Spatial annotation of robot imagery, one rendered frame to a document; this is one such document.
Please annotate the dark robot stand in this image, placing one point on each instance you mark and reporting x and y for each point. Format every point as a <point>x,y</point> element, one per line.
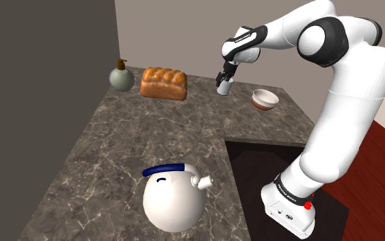
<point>258,187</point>

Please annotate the brown bread loaf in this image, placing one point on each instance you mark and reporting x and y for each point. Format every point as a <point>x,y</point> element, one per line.
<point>163,83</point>

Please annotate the white and brown bowl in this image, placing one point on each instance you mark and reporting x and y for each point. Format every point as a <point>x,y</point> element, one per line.
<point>264,98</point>

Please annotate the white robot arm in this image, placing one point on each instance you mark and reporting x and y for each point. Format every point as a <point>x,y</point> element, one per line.
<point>345,110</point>

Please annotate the round grey soap dispenser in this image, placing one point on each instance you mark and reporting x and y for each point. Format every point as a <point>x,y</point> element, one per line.
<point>121,78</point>

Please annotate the white cup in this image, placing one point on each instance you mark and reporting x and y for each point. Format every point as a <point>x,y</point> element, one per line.
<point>223,88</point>

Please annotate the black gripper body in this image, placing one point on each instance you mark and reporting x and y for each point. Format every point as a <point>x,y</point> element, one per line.
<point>227,71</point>

